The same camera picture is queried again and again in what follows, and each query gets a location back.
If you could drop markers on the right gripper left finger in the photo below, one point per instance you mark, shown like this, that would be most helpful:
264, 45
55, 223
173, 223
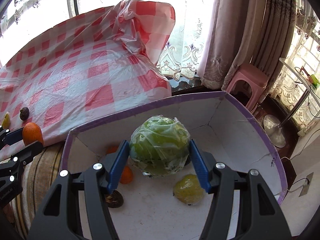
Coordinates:
58, 216

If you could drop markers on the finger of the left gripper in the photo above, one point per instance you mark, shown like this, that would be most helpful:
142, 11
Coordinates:
9, 138
20, 159

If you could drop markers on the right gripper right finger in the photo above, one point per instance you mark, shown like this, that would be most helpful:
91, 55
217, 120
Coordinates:
259, 215

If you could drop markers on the dark passion fruit back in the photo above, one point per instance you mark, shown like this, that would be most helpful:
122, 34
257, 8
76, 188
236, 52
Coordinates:
24, 113

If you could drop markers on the large dark passion fruit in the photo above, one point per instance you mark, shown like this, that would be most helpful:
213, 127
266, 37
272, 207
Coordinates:
114, 200

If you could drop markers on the yellow-green fruit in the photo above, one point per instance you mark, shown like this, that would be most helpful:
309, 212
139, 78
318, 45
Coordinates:
188, 190

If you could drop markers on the green fruit top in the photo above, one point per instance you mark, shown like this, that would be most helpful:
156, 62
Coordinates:
159, 146

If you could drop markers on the large front orange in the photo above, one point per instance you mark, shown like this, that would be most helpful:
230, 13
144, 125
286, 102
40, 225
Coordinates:
111, 149

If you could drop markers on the striped towel cloth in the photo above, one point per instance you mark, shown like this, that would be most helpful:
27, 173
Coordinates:
38, 177

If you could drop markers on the red white checkered tablecloth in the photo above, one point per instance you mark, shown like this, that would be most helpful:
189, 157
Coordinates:
89, 66

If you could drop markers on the purple white cardboard box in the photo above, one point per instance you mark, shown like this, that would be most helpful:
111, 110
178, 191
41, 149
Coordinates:
216, 121

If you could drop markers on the pink plastic stool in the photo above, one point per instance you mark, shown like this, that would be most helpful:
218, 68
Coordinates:
256, 80

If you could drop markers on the glass side table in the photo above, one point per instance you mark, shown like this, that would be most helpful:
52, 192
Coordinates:
299, 96

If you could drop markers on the lace floral curtain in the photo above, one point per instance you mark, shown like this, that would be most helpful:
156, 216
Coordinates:
181, 54

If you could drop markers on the right brown curtain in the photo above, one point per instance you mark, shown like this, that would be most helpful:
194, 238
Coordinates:
247, 31

